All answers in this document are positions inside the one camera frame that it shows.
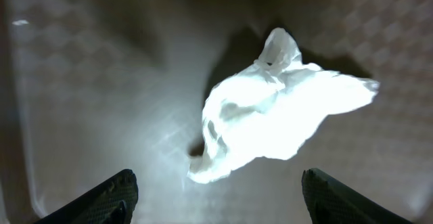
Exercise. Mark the white tissue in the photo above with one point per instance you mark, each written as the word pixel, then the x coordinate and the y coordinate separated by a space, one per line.
pixel 271 108

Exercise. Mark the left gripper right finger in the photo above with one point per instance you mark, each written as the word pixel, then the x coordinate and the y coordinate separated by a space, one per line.
pixel 329 201

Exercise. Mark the dark brown serving tray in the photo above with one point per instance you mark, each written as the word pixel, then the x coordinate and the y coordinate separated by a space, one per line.
pixel 91 87

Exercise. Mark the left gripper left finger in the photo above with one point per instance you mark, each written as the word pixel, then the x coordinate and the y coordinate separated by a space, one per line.
pixel 111 202

